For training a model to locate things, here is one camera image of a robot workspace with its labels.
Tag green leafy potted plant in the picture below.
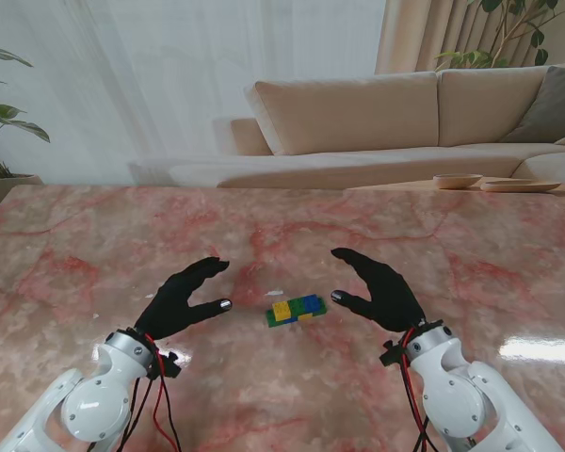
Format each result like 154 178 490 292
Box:
0 41 51 179

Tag grey cushion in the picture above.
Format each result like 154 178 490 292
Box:
501 65 565 144

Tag beige sofa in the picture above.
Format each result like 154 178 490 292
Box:
129 60 565 189

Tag white sheer curtain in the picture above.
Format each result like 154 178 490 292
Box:
0 0 387 185

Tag beige curtain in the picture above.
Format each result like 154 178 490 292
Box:
374 0 565 75

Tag red and black left cables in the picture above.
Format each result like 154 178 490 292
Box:
87 331 183 452

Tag grey plant pot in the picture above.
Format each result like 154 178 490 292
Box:
0 174 42 208

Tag shallow wooden plate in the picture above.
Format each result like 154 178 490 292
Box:
479 179 562 193

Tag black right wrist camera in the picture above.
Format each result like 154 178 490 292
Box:
379 341 409 368

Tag red and black cables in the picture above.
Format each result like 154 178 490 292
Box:
87 331 183 452
399 329 437 452

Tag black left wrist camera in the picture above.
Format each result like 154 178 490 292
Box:
155 350 183 379

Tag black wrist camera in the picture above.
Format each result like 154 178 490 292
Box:
379 341 409 368
155 350 183 379

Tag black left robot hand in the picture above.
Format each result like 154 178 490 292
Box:
135 256 234 341

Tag red and black right cables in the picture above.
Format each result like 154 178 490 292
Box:
399 329 437 452

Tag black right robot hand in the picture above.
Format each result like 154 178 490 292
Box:
330 248 428 333

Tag tall leafy tree plant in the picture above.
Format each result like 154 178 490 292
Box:
435 0 565 72

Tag wooden bowl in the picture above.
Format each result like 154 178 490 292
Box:
432 173 484 190

